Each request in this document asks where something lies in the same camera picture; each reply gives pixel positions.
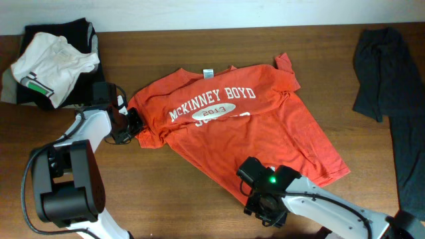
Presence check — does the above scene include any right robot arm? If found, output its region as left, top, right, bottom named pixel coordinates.
left=236, top=159, right=424, bottom=238

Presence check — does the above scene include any dark grey garment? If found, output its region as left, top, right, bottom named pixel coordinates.
left=353, top=27, right=424, bottom=220

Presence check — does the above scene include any grey folded garment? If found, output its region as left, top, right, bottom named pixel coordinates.
left=0, top=21, right=100, bottom=109

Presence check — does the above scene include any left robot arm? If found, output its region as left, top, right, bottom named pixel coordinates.
left=29, top=105, right=143, bottom=238

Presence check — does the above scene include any white folded t-shirt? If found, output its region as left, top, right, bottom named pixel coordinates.
left=11, top=33, right=100, bottom=108

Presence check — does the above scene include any red printed t-shirt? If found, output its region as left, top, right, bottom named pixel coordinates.
left=128, top=54, right=349, bottom=202

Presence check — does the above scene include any black folded garment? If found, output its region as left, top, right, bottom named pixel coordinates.
left=16, top=17, right=107, bottom=112

